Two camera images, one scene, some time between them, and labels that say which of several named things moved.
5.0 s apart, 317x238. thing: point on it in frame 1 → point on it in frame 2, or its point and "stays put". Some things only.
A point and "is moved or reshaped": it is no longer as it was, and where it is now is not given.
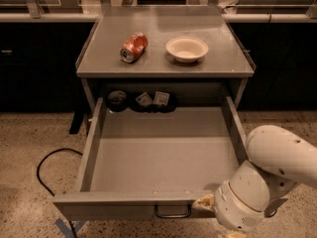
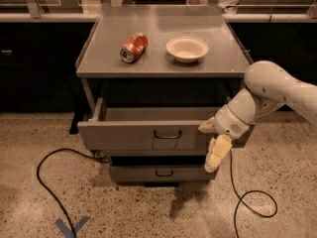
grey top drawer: x=154 y=164 is moved or reshaped
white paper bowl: x=186 y=49 stays put
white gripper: x=235 y=211 → x=230 y=122
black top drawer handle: x=171 y=216 → x=160 y=137
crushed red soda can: x=134 y=48 stays put
